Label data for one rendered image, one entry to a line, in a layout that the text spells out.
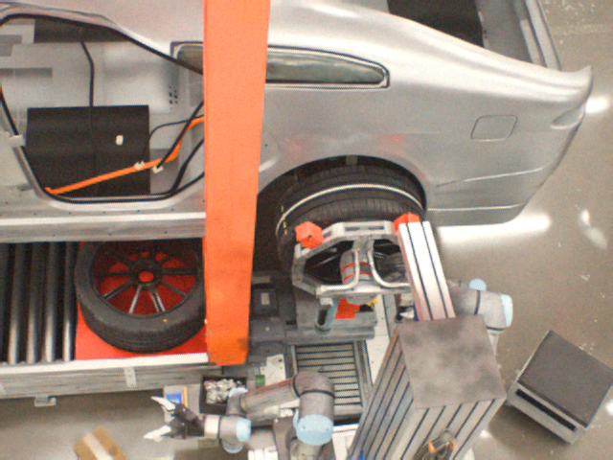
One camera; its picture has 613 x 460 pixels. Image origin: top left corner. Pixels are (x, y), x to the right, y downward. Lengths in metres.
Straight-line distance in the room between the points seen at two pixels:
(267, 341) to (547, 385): 1.35
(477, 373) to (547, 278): 2.75
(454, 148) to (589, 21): 3.05
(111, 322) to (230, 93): 1.86
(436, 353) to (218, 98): 0.91
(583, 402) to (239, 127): 2.45
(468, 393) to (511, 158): 1.67
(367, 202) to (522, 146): 0.69
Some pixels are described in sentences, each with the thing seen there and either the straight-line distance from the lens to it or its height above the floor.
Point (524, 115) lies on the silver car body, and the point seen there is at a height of 1.54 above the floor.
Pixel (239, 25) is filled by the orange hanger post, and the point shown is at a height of 2.53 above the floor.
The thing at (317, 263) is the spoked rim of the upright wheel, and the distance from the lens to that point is 4.00.
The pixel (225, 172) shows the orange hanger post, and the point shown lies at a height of 1.92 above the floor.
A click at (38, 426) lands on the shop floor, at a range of 4.50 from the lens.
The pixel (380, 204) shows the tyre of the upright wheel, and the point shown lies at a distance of 3.67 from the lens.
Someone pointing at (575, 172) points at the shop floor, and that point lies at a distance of 5.61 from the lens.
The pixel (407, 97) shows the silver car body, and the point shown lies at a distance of 3.41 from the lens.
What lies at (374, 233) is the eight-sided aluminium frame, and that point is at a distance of 3.64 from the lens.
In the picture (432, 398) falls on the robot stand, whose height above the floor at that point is 2.03.
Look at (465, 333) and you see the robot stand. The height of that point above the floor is 2.03.
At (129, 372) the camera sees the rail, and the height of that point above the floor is 0.34.
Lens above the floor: 4.13
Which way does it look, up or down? 58 degrees down
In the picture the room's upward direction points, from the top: 11 degrees clockwise
